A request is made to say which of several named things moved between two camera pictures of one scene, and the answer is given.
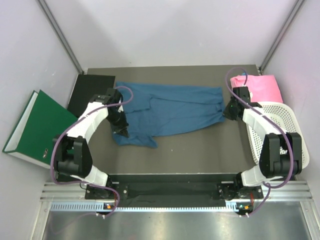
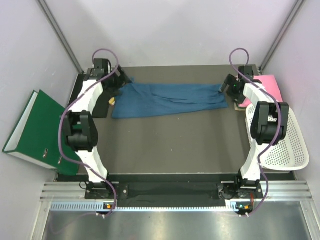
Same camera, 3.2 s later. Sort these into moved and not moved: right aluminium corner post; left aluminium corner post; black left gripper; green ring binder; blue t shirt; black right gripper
Moved: blue t shirt; black right gripper; black left gripper
Not moved: green ring binder; left aluminium corner post; right aluminium corner post
